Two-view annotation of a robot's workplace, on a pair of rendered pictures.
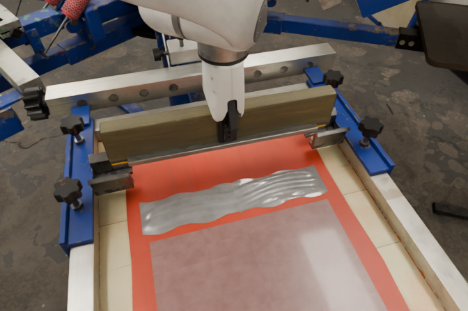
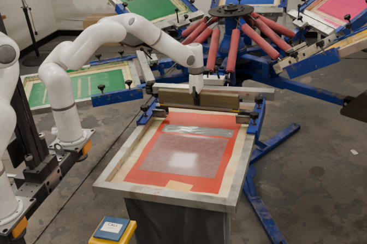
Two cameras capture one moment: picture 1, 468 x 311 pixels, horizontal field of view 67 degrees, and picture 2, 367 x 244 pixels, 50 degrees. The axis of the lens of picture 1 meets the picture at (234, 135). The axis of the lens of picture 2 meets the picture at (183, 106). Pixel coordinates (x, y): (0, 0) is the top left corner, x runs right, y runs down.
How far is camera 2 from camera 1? 1.43 m
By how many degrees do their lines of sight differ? 33
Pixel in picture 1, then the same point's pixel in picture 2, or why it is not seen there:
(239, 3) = (178, 54)
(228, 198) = (194, 129)
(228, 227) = (188, 136)
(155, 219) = (166, 128)
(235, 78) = (194, 78)
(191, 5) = (167, 53)
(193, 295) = (165, 146)
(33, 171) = not seen: hidden behind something
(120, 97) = not seen: hidden behind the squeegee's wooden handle
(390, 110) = not seen: outside the picture
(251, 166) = (210, 124)
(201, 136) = (188, 100)
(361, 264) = (222, 155)
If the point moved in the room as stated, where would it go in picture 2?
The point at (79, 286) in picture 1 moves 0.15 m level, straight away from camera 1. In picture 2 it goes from (136, 131) to (131, 118)
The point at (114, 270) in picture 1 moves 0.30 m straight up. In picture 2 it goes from (147, 135) to (138, 80)
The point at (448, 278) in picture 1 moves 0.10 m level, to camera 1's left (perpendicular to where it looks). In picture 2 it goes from (242, 160) to (220, 154)
